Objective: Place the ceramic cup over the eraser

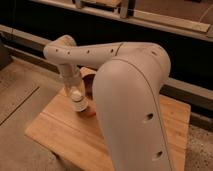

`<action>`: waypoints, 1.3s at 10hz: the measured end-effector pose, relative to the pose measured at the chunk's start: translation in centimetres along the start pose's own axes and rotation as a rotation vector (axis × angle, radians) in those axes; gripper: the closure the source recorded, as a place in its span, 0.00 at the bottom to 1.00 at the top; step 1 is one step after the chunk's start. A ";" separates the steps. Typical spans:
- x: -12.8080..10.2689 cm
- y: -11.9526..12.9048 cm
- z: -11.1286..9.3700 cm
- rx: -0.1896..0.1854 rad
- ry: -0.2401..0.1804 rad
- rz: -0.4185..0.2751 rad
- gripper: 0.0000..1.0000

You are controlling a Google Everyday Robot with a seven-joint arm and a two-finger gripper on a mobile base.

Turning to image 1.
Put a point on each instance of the wooden cutting board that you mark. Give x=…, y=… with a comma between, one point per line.
x=79, y=139

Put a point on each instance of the brown ceramic cup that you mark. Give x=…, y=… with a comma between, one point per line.
x=88, y=78

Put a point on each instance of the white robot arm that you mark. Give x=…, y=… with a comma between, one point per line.
x=126, y=87

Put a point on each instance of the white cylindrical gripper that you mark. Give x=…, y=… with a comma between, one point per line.
x=75, y=90

